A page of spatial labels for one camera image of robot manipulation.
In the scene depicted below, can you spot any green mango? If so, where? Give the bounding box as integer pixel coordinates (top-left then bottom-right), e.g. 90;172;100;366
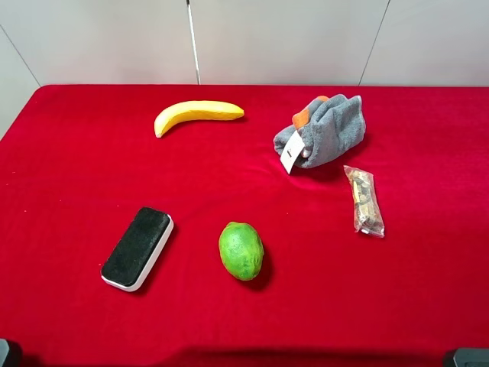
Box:
219;222;264;281

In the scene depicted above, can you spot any black and white board eraser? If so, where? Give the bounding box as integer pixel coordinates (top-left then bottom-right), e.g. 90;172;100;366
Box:
101;207;174;292

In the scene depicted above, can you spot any grey and orange towel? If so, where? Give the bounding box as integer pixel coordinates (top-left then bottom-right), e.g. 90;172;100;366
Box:
274;94;366;169

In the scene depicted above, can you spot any yellow banana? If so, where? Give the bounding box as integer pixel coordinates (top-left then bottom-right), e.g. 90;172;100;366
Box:
154;100;245;138

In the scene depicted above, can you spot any clear snack packet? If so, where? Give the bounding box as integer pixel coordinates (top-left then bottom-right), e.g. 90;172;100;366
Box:
343;165;385;238

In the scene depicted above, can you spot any dark block bottom left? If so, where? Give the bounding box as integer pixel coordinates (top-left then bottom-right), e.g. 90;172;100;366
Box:
0;339;22;367

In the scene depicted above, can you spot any red tablecloth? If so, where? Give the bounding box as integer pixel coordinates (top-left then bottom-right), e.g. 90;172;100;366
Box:
1;85;488;366

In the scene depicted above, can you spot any dark block bottom right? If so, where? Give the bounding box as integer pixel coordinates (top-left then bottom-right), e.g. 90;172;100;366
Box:
442;348;489;367

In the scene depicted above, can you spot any dark block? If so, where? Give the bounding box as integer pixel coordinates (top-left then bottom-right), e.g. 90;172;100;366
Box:
442;348;489;367
0;339;22;367

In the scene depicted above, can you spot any white towel tag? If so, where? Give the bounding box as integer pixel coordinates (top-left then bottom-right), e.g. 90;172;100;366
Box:
280;131;305;174

